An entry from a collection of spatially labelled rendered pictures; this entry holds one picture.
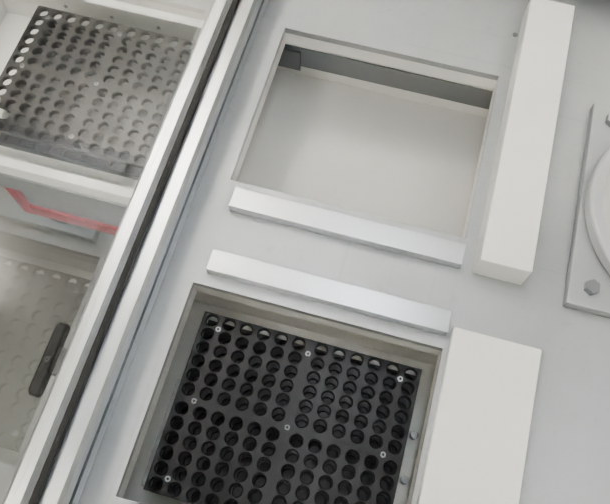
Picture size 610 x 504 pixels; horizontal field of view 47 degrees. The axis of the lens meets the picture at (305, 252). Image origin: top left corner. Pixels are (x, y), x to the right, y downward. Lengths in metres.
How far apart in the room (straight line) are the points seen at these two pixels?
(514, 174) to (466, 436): 0.25
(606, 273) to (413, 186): 0.26
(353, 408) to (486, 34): 0.44
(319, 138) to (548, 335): 0.37
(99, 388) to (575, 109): 0.55
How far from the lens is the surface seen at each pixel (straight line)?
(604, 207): 0.72
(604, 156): 0.75
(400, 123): 0.89
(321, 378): 0.69
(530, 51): 0.79
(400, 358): 0.76
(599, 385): 0.69
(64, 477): 0.61
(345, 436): 0.68
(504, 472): 0.64
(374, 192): 0.84
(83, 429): 0.61
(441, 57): 0.81
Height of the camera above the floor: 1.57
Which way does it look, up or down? 67 degrees down
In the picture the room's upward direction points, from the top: 1 degrees clockwise
